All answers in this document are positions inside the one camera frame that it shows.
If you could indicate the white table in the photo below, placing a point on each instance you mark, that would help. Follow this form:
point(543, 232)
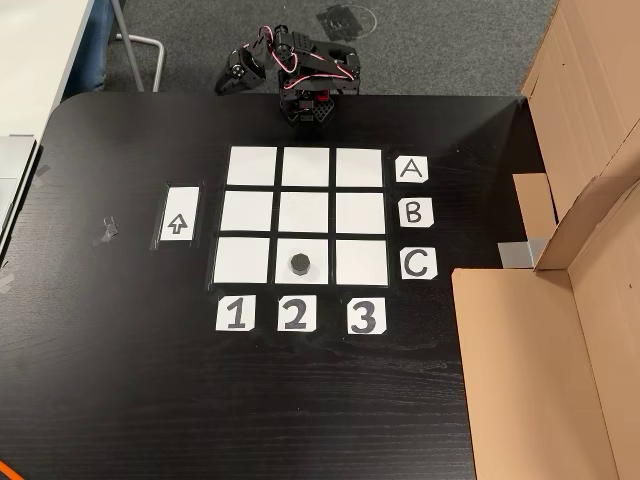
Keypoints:
point(35, 50)

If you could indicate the paper sheet letter A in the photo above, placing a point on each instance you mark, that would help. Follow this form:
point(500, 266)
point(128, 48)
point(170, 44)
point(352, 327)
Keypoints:
point(400, 179)

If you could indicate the paper sheet number 1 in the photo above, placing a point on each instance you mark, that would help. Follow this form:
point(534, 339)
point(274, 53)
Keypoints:
point(222, 325)

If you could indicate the paper sheet number 3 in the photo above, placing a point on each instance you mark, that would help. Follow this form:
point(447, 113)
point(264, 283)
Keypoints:
point(352, 302)

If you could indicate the brown cardboard box panel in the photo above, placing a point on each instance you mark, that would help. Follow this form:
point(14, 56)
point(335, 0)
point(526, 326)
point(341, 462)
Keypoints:
point(525, 375)
point(590, 75)

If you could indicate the white arrow paper sheet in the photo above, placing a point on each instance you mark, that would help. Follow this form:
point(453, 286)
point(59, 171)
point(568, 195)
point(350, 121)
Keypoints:
point(180, 200)

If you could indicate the grey metal table leg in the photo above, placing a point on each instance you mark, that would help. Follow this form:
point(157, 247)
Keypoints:
point(160, 65)

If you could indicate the black floor tape patch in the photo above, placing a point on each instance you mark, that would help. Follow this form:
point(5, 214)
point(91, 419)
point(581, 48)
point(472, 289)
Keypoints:
point(342, 22)

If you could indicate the paper sheet number 2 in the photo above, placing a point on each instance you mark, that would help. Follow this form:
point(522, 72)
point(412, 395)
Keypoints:
point(282, 300)

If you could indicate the white paper grid square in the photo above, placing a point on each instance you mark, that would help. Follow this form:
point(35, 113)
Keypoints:
point(303, 212)
point(362, 262)
point(247, 211)
point(359, 167)
point(360, 213)
point(242, 260)
point(319, 250)
point(305, 166)
point(251, 166)

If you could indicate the paper sheet letter C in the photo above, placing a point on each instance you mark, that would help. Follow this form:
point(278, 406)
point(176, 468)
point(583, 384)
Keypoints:
point(406, 275)

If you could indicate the grey tape piece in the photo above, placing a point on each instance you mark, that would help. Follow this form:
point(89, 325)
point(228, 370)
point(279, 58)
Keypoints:
point(520, 254)

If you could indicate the blue fabric item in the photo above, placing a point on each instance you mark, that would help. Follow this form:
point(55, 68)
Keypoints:
point(95, 50)

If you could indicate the paper sheet letter B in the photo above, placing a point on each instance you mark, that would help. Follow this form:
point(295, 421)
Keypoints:
point(427, 222)

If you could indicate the black octagonal token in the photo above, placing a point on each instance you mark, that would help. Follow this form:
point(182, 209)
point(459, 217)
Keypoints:
point(300, 264)

